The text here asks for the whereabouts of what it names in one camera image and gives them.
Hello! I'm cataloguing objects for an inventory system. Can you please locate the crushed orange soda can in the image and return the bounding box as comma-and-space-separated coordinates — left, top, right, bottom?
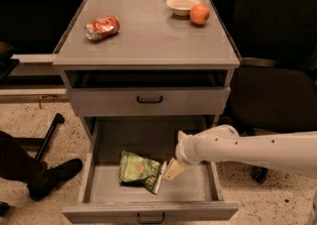
84, 16, 120, 42

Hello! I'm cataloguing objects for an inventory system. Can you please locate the person's dark trouser leg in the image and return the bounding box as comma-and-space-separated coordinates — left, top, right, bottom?
0, 131, 48, 185

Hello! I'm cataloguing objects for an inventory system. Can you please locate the orange fruit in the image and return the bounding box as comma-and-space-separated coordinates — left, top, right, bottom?
189, 4, 210, 26

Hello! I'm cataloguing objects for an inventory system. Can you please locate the white paper bowl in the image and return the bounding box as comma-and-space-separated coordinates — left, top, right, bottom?
166, 0, 200, 17

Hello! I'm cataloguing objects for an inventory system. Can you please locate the black office chair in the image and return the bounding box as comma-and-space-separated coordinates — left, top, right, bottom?
211, 0, 317, 185

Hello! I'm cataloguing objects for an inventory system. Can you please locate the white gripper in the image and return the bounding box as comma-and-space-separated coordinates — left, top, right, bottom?
163, 131, 200, 181

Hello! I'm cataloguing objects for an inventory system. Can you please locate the person's black shoe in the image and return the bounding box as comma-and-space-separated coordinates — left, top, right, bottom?
28, 159, 83, 201

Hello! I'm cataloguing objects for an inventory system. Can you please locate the closed grey upper drawer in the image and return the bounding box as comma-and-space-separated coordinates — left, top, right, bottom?
66, 87, 230, 116

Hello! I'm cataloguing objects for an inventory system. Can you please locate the green jalapeno chip bag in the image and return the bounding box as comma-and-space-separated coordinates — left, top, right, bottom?
119, 150, 166, 194

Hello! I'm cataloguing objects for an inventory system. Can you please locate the open grey lower drawer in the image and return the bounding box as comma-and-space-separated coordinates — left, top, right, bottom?
62, 116, 238, 225

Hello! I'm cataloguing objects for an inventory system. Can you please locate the black chair base leg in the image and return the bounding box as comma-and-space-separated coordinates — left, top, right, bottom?
15, 113, 64, 161

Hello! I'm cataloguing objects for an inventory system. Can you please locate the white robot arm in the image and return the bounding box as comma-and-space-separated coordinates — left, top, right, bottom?
164, 125, 317, 180

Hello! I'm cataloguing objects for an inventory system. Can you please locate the black shoe tip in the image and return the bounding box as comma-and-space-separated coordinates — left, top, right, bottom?
0, 201, 10, 216

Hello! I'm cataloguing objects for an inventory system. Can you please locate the grey drawer cabinet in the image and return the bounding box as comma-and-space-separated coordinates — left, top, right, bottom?
53, 0, 239, 129

